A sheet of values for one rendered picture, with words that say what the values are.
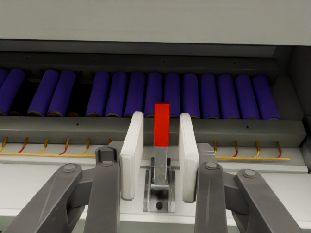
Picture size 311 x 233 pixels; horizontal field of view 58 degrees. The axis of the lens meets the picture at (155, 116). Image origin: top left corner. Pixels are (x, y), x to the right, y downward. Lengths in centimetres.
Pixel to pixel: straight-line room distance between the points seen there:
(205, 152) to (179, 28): 7
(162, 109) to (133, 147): 6
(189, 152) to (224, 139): 13
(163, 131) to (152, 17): 10
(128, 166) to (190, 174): 3
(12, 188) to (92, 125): 9
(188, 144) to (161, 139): 6
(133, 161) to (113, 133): 12
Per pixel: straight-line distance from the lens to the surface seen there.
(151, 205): 25
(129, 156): 15
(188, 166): 15
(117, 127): 27
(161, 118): 22
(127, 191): 16
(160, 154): 23
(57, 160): 29
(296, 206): 28
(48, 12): 17
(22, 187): 29
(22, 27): 18
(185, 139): 17
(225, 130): 28
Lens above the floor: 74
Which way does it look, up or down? 34 degrees down
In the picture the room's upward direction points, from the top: 1 degrees clockwise
